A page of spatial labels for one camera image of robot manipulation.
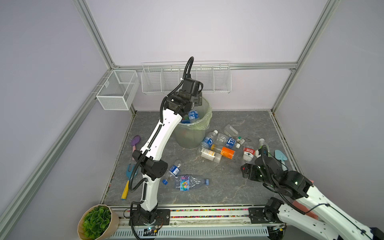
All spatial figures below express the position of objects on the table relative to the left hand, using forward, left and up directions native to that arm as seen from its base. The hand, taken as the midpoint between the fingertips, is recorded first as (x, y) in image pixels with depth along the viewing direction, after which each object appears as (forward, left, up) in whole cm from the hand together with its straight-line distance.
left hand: (191, 96), depth 76 cm
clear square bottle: (+2, -26, -35) cm, 44 cm away
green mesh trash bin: (-9, +1, -22) cm, 24 cm away
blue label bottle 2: (-9, -24, -33) cm, 42 cm away
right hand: (-32, -26, -21) cm, 46 cm away
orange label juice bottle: (-16, -21, -32) cm, 42 cm away
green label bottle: (-9, -46, -36) cm, 59 cm away
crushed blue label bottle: (-26, +12, -33) cm, 43 cm away
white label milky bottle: (-17, -10, -33) cm, 38 cm away
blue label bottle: (-8, -9, -32) cm, 34 cm away
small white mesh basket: (+25, +49, -13) cm, 56 cm away
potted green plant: (-49, +42, -25) cm, 69 cm away
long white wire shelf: (+30, +20, -7) cm, 36 cm away
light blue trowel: (-19, -55, -36) cm, 68 cm away
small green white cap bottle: (-7, -31, -34) cm, 47 cm away
